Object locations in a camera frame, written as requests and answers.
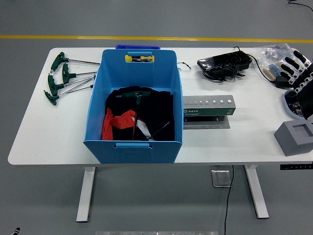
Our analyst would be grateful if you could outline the black cable on floor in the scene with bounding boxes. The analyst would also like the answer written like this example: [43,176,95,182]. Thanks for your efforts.
[287,0,313,12]

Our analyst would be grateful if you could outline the light blue tray of components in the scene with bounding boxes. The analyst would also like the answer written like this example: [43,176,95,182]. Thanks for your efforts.
[283,89,306,120]

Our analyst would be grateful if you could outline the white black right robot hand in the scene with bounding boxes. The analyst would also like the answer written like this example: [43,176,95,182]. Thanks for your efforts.
[280,50,313,120]

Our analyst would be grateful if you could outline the white table leg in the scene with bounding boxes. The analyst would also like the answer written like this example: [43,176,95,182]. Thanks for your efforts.
[244,165,269,219]
[76,166,96,223]

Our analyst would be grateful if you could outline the thin metal wire loop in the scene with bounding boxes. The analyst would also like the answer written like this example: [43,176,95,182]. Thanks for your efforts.
[176,61,192,73]

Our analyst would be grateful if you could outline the grey green wrench holder stand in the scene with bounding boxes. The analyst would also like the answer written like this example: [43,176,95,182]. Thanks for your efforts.
[182,94,237,130]

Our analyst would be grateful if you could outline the small green T-handle hex wrench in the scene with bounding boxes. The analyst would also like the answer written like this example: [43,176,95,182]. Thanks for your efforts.
[146,121,171,141]

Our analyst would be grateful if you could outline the dark blue plastic bin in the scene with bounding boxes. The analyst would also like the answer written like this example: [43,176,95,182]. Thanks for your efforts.
[115,44,161,50]

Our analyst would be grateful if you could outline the clear plastic bag of parts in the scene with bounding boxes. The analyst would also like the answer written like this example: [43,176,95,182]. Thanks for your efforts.
[254,43,306,84]

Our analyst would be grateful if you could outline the metal floor outlet plate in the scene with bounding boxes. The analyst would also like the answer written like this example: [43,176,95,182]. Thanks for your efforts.
[211,169,232,188]

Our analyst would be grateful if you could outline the yellow black tool case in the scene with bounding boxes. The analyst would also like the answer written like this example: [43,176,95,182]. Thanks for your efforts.
[125,54,155,63]

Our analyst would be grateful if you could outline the large green T-handle hex wrench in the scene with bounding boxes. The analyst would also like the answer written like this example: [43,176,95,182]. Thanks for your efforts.
[121,91,152,141]

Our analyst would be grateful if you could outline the grey foam block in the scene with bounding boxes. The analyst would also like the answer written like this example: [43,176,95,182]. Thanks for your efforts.
[273,120,313,157]

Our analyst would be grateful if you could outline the wooden brush with blue bristles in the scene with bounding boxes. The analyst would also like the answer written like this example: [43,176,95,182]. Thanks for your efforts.
[263,62,286,81]

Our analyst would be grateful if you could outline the black table control panel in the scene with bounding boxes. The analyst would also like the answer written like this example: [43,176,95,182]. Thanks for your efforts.
[280,164,313,170]

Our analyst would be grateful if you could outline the black red white clothing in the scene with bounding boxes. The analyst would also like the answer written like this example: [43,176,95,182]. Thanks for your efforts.
[101,86,176,141]

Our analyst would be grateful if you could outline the black plastic tray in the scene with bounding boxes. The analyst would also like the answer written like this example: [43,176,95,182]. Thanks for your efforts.
[197,51,253,79]

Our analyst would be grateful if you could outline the blue plastic storage box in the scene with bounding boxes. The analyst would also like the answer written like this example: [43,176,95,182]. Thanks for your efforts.
[83,48,184,164]

